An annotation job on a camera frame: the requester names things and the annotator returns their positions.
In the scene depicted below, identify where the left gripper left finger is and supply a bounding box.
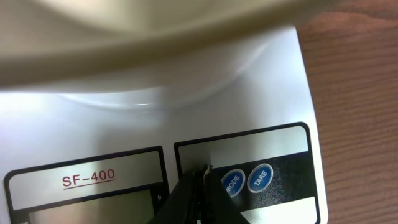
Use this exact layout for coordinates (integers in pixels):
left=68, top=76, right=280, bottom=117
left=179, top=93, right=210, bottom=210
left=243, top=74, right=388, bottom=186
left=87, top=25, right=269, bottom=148
left=149, top=172, right=198, bottom=224

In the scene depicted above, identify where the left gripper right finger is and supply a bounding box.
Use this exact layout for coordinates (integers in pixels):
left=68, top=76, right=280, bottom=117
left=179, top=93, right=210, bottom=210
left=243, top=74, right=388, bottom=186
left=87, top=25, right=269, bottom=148
left=201, top=165, right=249, bottom=224

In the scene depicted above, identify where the white digital kitchen scale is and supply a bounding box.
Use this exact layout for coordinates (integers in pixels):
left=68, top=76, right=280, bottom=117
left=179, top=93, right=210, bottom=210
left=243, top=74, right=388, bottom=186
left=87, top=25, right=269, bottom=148
left=1, top=27, right=328, bottom=223

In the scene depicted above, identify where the white round bowl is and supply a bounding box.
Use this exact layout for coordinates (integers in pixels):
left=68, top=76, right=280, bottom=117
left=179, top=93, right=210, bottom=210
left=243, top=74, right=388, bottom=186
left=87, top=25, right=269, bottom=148
left=1, top=0, right=325, bottom=91

